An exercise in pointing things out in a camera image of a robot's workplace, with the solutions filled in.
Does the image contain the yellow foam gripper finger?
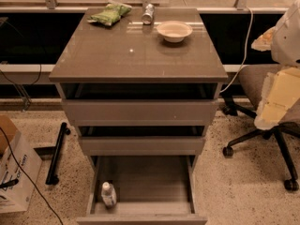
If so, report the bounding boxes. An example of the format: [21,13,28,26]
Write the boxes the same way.
[251,27,275,52]
[254,67,300,130]

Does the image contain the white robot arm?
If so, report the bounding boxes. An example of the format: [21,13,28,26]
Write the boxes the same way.
[251,0,300,130]

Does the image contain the grey drawer cabinet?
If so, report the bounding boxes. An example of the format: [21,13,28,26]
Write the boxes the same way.
[48,7,229,225]

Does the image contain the bottom grey drawer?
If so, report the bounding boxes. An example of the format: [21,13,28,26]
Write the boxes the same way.
[77,156,207,225]

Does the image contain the grey drawer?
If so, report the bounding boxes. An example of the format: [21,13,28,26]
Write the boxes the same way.
[79,126,205,156]
[77,156,207,225]
[61,82,219,128]

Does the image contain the top grey drawer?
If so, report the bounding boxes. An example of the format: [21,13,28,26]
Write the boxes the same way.
[61,82,219,128]

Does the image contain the middle grey drawer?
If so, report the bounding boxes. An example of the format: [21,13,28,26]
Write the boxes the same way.
[79,126,205,156]

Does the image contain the grey office chair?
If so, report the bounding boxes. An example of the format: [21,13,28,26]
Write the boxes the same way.
[222,65,300,191]

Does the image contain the white paper bowl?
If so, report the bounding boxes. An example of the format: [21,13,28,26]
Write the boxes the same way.
[157,21,193,43]

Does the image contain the silver soda can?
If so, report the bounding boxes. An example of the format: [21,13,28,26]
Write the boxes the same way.
[142,4,155,25]

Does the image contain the green snack bag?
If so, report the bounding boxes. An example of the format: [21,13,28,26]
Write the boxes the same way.
[87,2,132,26]

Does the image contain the black metal bar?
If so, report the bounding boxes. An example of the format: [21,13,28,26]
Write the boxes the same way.
[45,122,70,185]

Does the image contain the cardboard box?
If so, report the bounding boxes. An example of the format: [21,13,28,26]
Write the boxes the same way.
[0,115,42,213]

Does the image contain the white cable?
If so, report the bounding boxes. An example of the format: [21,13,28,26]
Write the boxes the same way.
[219,7,254,95]

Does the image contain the black cable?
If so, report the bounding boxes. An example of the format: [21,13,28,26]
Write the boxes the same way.
[0,127,65,225]

